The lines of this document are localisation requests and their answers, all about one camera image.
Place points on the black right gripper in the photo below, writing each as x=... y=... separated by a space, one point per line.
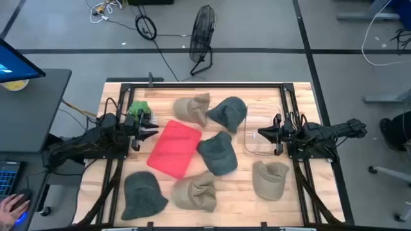
x=289 y=133

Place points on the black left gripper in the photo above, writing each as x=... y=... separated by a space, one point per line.
x=133 y=125

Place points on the red plastic tray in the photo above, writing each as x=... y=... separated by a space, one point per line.
x=173 y=149

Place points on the tan fabric hat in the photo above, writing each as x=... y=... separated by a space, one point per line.
x=268 y=181
x=189 y=109
x=196 y=192

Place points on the dark green fabric hat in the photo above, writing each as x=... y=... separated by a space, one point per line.
x=218 y=154
x=229 y=112
x=141 y=195

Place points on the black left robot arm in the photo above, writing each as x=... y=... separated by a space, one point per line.
x=93 y=138

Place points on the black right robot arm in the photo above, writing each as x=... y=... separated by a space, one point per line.
x=334 y=130

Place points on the green plush toy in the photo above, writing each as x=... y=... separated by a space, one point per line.
x=138 y=108

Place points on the clear plastic container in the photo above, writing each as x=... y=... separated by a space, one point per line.
x=253 y=112

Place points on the black floor fan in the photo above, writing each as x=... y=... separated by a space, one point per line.
x=201 y=33

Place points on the black desk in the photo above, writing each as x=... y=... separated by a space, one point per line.
x=32 y=112

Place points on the grey desk foot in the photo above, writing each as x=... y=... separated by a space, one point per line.
x=385 y=97

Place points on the chair base with caster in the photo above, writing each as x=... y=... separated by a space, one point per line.
x=385 y=171

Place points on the person's shoe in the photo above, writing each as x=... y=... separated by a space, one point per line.
x=391 y=131

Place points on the black desk caster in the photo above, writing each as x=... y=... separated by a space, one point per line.
x=45 y=211

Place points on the black computer mouse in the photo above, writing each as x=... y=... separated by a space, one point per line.
x=25 y=194

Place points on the yellow bowl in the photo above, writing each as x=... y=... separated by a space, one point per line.
x=14 y=85

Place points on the computer monitor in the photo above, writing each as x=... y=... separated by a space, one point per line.
x=16 y=64

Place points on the backlit keyboard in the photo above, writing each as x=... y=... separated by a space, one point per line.
x=8 y=178

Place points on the grey desk leg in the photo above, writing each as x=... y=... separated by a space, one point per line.
x=369 y=15

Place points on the person's hand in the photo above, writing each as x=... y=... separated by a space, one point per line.
x=9 y=210

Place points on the black metal table frame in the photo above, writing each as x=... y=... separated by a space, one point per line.
x=205 y=85

